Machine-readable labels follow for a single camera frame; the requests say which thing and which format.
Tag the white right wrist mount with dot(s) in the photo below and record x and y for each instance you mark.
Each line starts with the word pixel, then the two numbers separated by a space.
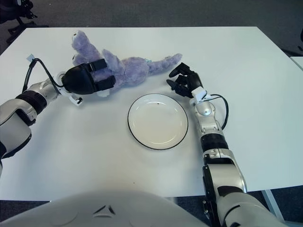
pixel 200 93

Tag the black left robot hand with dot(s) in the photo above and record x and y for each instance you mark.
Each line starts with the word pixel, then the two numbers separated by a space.
pixel 78 80

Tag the white left wrist mount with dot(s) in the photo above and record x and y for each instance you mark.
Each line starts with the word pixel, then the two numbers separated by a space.
pixel 75 99

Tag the black office chair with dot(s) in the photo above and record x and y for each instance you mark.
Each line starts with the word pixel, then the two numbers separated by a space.
pixel 7 9

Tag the white plate with black rim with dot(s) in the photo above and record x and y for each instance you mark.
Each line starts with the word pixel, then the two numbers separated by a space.
pixel 157 121

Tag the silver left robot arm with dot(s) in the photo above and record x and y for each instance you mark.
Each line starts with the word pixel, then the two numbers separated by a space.
pixel 16 113

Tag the purple plush teddy bear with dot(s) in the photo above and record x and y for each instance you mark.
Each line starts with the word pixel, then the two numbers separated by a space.
pixel 132 71

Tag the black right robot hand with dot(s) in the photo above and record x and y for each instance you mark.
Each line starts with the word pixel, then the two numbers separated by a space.
pixel 189 80

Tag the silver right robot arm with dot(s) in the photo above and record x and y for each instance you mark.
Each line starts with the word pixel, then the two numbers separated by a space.
pixel 208 118

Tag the white side table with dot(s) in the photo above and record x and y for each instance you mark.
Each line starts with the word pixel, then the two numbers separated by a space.
pixel 298 62

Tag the black metal table bracket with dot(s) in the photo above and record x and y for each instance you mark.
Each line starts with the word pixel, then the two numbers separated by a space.
pixel 209 212

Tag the white table leg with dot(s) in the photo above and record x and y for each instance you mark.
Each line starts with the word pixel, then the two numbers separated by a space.
pixel 272 205

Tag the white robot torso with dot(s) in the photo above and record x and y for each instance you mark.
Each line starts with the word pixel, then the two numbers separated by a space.
pixel 106 208

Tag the white wrist mount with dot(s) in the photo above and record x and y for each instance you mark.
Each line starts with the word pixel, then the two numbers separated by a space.
pixel 200 93
pixel 75 99

